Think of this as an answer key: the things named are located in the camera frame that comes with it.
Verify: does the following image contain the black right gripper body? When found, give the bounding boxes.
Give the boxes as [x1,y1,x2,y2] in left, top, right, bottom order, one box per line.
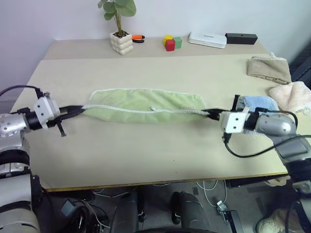
[212,94,242,121]

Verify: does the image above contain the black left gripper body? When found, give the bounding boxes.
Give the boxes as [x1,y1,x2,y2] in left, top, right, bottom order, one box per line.
[46,106,72,138]

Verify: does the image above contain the light green towel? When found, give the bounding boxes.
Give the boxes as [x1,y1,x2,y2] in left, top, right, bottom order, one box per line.
[83,88,212,125]

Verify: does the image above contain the blue folded towel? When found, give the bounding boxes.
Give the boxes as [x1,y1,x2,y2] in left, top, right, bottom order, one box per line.
[236,95,279,134]

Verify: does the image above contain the beige folded towel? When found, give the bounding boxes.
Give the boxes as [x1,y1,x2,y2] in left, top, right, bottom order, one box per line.
[246,51,292,85]

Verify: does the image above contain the pink towel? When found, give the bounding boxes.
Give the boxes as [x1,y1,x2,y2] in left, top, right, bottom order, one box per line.
[268,81,311,115]

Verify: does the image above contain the flat white box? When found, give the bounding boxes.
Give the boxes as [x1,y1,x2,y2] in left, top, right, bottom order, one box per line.
[188,31,227,50]

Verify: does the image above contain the white bubble plant pot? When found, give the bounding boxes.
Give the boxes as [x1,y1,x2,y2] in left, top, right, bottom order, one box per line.
[109,31,134,56]

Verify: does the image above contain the long black box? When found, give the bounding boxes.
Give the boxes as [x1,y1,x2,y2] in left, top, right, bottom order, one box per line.
[225,33,259,45]

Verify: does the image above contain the beige cloth under table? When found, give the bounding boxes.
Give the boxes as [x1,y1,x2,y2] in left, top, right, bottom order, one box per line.
[265,175,293,187]

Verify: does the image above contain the orange black pliers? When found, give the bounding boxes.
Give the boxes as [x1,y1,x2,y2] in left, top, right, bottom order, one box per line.
[131,34,147,45]

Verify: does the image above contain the small black square device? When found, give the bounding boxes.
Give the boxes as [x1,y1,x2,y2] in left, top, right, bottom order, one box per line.
[60,200,77,217]

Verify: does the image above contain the dark rounded shape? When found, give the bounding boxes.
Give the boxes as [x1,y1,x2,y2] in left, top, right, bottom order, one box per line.
[170,190,215,233]
[111,191,147,233]

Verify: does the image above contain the black ribbed object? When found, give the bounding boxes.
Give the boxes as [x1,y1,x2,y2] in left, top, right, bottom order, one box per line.
[290,40,311,83]

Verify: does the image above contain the green leafy plant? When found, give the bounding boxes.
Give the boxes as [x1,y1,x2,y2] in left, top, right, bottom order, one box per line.
[97,0,137,37]

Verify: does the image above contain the beige shoe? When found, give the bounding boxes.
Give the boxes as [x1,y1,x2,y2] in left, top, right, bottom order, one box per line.
[256,208,301,233]

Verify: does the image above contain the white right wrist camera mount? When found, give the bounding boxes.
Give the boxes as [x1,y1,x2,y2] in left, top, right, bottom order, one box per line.
[219,107,251,134]

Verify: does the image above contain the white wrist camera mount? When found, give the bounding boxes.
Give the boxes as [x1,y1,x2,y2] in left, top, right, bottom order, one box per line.
[33,93,61,129]
[219,107,251,134]

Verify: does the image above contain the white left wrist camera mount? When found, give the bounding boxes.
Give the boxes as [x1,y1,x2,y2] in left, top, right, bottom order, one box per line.
[33,93,61,129]

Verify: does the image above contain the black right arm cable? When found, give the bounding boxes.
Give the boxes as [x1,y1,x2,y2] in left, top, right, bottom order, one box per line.
[222,107,311,159]

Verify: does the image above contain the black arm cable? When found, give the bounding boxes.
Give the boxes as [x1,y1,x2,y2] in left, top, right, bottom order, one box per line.
[0,84,46,99]
[222,107,311,159]

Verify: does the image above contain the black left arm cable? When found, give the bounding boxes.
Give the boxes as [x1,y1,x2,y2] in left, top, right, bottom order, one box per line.
[0,84,46,99]

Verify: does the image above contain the black table frame bar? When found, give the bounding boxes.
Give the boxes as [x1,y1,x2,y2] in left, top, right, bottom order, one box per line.
[227,175,276,189]

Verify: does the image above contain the white floor cable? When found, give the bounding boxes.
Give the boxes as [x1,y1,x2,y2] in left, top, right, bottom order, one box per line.
[91,184,130,199]
[195,179,228,207]

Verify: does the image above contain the metal caster bracket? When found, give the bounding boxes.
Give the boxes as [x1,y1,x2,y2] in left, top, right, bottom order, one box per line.
[215,200,229,216]

